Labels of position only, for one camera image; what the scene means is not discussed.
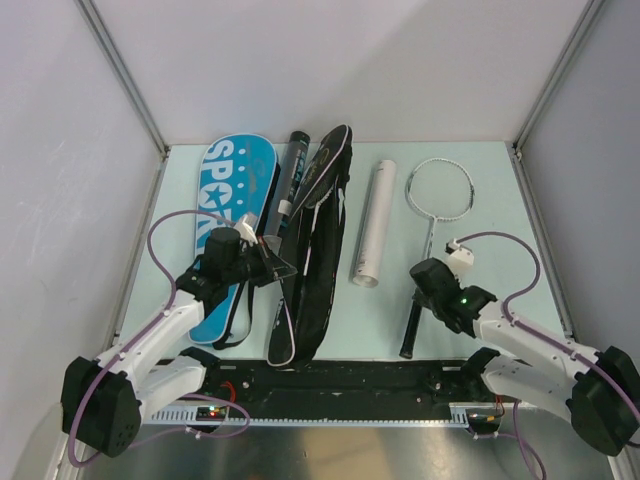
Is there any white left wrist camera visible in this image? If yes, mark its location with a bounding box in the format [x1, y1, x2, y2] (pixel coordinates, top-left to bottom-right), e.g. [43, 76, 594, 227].
[234, 212, 258, 245]

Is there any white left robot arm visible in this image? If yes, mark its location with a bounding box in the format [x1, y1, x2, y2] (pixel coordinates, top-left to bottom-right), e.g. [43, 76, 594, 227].
[61, 227, 297, 465]

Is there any white shuttlecock tube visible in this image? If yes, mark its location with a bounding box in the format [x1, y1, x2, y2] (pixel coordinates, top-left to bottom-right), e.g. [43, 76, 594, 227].
[352, 159, 397, 288]

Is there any grey aluminium frame post right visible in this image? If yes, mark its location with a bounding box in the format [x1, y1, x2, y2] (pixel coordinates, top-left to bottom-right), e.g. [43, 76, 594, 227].
[512, 0, 610, 152]

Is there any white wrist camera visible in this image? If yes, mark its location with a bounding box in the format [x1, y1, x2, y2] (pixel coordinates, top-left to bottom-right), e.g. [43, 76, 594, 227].
[234, 212, 258, 245]
[444, 239, 475, 279]

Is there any black sport racket cover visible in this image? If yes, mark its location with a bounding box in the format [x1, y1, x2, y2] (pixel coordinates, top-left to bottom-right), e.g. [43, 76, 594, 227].
[267, 124, 353, 369]

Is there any grey aluminium frame post left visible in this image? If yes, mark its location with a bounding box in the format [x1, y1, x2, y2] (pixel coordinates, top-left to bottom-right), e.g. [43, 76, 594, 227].
[74, 0, 169, 161]

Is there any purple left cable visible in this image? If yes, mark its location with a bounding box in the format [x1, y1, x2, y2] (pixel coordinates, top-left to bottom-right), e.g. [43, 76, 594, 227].
[66, 209, 251, 469]

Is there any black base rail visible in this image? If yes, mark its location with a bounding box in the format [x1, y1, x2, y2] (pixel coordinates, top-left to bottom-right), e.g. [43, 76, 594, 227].
[164, 357, 501, 421]

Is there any black shuttlecock tube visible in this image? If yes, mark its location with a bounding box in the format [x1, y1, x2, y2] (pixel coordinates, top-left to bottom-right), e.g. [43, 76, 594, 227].
[264, 130, 310, 236]

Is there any grey aluminium frame post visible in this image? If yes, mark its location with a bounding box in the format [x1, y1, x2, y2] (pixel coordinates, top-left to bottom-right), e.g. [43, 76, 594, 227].
[74, 0, 169, 161]
[512, 0, 610, 152]

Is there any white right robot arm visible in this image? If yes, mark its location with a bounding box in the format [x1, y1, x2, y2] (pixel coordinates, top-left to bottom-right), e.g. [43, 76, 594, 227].
[409, 258, 639, 457]

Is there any white racket black grip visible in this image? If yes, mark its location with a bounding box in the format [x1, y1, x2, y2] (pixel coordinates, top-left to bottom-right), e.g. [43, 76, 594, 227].
[397, 157, 477, 359]

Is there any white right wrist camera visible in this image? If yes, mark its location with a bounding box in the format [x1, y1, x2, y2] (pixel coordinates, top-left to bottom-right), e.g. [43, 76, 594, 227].
[444, 239, 475, 279]

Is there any blue sport racket cover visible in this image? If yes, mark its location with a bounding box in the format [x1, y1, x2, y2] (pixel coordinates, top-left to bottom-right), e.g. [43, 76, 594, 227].
[188, 134, 279, 350]

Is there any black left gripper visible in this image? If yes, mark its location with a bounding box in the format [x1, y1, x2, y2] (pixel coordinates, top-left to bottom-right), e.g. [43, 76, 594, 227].
[223, 236, 296, 288]

